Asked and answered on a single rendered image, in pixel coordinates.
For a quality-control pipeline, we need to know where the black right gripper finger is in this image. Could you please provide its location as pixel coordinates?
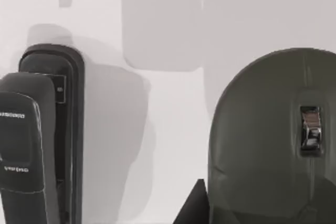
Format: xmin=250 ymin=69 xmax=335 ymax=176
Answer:
xmin=172 ymin=178 xmax=210 ymax=224

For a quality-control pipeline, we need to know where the dark grey computer mouse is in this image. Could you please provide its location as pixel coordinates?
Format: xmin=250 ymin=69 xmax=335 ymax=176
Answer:
xmin=206 ymin=47 xmax=336 ymax=224

